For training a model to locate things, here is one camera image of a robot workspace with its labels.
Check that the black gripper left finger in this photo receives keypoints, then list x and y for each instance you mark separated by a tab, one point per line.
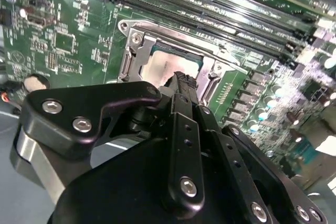
65	108

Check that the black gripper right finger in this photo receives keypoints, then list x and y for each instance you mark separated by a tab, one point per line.
236	161

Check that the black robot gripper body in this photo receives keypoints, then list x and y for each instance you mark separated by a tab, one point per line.
118	190

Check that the metal socket cover frame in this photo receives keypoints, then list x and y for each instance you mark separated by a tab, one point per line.
144	48

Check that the silver CPU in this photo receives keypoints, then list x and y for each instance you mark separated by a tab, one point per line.
170	64

